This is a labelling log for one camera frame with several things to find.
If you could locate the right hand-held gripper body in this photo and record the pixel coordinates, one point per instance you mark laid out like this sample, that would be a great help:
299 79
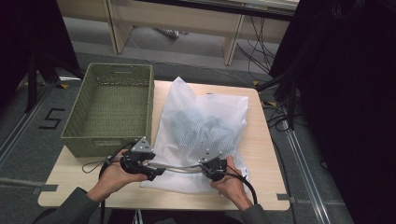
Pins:
216 168

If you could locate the person's right hand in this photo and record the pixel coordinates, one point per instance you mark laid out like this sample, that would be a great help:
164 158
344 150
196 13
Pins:
232 186

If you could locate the green woven basket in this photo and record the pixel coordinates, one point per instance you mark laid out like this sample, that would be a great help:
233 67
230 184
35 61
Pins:
112 105

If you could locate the black metal stand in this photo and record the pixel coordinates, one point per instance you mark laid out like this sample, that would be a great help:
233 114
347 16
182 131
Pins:
40 74
283 93

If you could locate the light wooden desk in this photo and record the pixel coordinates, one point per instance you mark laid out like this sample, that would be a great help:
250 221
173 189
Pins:
174 18

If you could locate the dark blue-grey clothing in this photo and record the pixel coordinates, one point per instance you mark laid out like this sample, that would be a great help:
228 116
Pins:
202 127

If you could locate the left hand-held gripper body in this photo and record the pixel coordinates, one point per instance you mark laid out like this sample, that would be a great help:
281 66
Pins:
137 158

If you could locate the person's left hand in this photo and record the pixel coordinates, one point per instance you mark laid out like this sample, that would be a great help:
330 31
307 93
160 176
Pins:
116 179

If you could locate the dark curtain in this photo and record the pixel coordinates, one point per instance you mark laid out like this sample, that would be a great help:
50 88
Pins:
348 93
28 34

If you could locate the grey power strip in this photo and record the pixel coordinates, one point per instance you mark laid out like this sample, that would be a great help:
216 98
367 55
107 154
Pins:
169 32

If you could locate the white mesh laundry bag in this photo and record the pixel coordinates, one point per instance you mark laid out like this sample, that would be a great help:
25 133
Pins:
199 130

